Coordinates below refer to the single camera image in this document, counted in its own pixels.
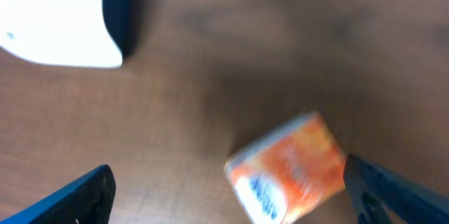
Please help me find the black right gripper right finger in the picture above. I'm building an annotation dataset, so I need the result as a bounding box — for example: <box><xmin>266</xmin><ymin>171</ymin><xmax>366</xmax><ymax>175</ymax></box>
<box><xmin>343</xmin><ymin>154</ymin><xmax>448</xmax><ymax>224</ymax></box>

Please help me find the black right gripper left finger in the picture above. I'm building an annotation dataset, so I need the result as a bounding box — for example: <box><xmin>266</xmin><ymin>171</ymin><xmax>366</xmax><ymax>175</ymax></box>
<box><xmin>1</xmin><ymin>164</ymin><xmax>116</xmax><ymax>224</ymax></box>

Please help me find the orange Kleenex tissue pack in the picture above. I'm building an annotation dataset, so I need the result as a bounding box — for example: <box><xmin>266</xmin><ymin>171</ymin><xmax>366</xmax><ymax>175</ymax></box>
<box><xmin>224</xmin><ymin>112</ymin><xmax>346</xmax><ymax>224</ymax></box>

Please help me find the white barcode scanner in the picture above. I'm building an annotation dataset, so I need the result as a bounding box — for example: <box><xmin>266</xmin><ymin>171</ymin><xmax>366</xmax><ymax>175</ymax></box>
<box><xmin>1</xmin><ymin>0</ymin><xmax>131</xmax><ymax>68</ymax></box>

